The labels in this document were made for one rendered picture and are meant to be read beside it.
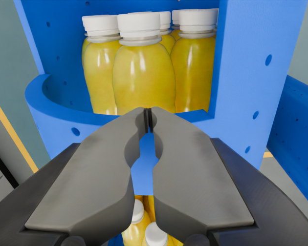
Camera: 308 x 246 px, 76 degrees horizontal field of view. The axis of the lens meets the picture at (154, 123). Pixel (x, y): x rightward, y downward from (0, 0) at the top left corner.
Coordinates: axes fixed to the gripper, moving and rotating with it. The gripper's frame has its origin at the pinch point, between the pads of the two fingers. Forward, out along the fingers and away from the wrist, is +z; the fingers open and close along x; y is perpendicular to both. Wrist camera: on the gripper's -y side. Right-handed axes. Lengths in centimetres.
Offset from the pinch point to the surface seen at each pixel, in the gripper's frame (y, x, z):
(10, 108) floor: 56, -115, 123
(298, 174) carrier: 40, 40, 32
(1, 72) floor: 29, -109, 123
